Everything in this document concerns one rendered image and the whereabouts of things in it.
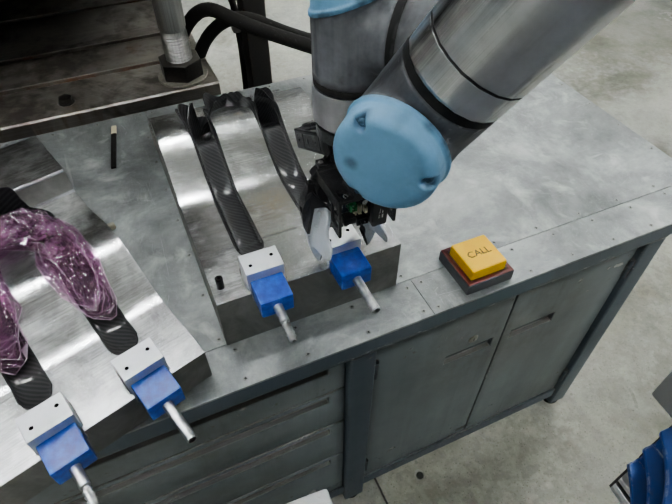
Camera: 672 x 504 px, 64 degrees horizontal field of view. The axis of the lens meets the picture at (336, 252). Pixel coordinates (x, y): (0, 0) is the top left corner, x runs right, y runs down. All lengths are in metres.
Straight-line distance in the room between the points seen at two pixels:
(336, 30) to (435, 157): 0.19
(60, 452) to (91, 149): 0.65
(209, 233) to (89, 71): 0.76
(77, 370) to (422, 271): 0.49
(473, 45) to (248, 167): 0.60
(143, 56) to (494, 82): 1.23
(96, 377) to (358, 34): 0.48
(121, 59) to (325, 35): 1.03
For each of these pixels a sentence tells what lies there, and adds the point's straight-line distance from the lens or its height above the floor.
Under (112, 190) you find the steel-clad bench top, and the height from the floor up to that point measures 0.80.
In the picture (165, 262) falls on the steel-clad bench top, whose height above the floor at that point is 0.80.
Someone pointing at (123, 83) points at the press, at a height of 0.79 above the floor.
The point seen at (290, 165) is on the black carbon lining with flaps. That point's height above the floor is 0.89.
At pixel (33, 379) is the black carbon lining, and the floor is 0.85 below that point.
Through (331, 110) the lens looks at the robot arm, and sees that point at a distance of 0.52.
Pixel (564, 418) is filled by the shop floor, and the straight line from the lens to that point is 1.70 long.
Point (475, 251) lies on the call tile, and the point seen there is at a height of 0.84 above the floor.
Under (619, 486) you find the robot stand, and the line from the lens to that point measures 0.80.
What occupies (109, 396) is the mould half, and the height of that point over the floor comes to 0.86.
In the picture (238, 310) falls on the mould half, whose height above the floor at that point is 0.87.
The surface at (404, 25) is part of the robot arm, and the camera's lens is 0.46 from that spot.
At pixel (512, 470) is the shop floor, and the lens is 1.58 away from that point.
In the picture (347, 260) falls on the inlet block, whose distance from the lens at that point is 0.69.
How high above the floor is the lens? 1.42
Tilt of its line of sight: 47 degrees down
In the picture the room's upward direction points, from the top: straight up
